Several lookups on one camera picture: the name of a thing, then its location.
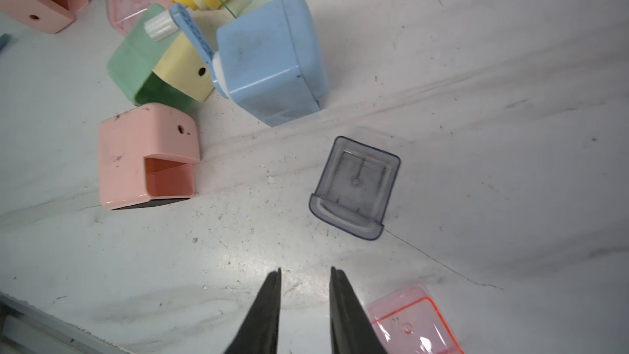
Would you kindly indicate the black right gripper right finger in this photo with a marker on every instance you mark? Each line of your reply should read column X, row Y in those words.
column 350, row 328

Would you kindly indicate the clear grey sharpener tray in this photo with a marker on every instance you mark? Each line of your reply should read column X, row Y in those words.
column 355, row 188

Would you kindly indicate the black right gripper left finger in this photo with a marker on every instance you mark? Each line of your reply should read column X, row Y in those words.
column 259, row 330

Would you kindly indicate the mint green pencil sharpener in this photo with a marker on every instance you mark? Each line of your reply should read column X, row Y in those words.
column 170, row 71

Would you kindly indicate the blue pencil sharpener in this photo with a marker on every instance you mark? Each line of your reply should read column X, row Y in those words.
column 268, row 61

